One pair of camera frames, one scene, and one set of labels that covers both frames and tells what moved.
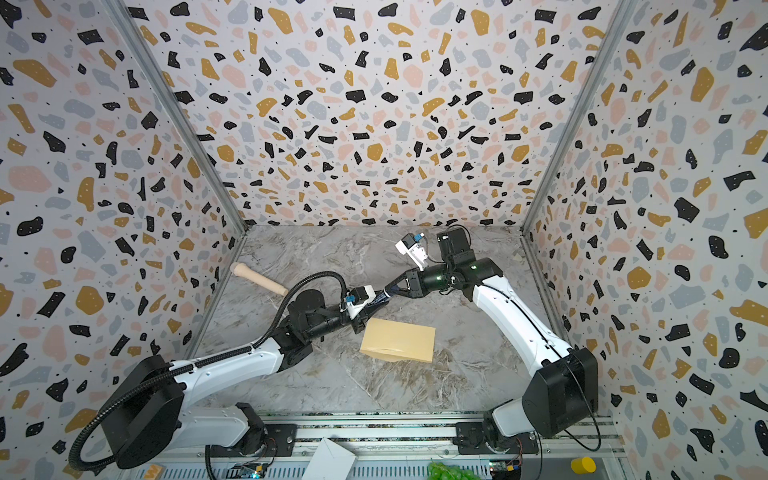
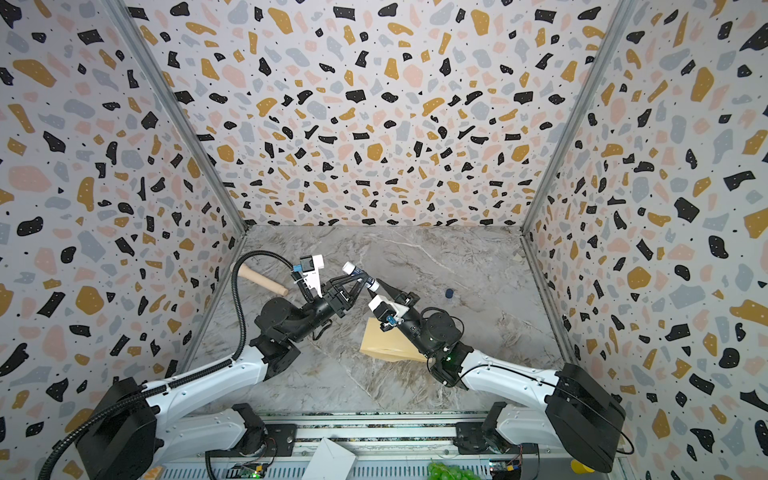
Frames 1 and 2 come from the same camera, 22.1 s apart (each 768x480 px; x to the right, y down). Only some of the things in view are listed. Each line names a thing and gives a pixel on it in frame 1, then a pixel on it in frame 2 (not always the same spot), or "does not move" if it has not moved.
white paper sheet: (329, 462) does not move
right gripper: (411, 282) -> (402, 310)
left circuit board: (248, 470) does not move
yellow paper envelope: (399, 340) does not move
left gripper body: (341, 320) -> (331, 304)
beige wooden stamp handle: (242, 270) does not move
